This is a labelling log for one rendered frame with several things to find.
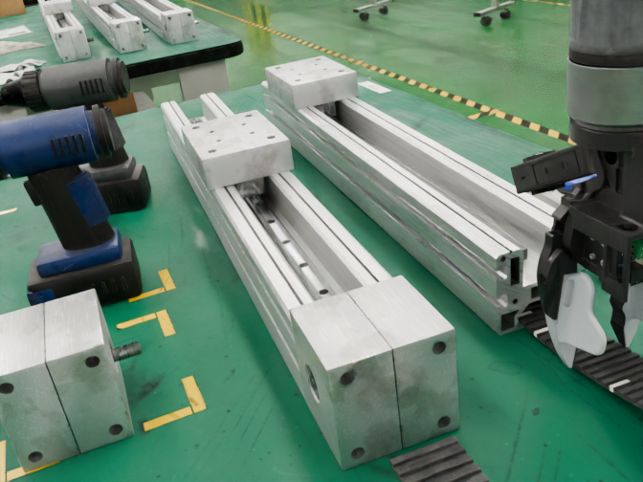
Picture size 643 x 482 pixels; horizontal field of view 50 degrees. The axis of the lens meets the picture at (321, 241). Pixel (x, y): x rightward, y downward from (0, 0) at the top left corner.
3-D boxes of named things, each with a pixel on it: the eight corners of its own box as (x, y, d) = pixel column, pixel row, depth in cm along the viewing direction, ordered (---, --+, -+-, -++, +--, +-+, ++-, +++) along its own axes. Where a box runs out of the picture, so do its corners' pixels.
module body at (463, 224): (587, 305, 66) (592, 227, 63) (498, 336, 64) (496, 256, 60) (317, 114, 135) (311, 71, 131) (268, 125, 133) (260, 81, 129)
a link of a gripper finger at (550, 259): (539, 322, 54) (562, 217, 51) (527, 313, 55) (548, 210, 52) (587, 316, 56) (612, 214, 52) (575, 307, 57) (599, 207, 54)
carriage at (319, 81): (361, 112, 113) (356, 71, 110) (298, 126, 110) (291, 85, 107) (327, 92, 127) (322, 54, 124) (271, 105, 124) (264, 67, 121)
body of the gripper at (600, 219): (619, 313, 48) (631, 148, 42) (543, 262, 55) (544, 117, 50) (707, 282, 50) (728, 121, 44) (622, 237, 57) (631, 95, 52)
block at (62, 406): (163, 426, 59) (135, 334, 55) (24, 473, 56) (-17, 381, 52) (146, 363, 67) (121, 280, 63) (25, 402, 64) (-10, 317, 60)
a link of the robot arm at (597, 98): (544, 56, 48) (640, 34, 50) (543, 120, 50) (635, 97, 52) (620, 75, 42) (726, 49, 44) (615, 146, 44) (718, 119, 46)
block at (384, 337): (487, 418, 55) (484, 318, 50) (342, 471, 52) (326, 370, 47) (433, 358, 62) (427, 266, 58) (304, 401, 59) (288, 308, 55)
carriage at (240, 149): (298, 189, 87) (289, 138, 84) (212, 211, 84) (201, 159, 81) (264, 154, 101) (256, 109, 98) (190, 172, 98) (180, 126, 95)
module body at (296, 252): (410, 365, 62) (402, 284, 58) (304, 401, 59) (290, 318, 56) (223, 136, 131) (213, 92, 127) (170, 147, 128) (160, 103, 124)
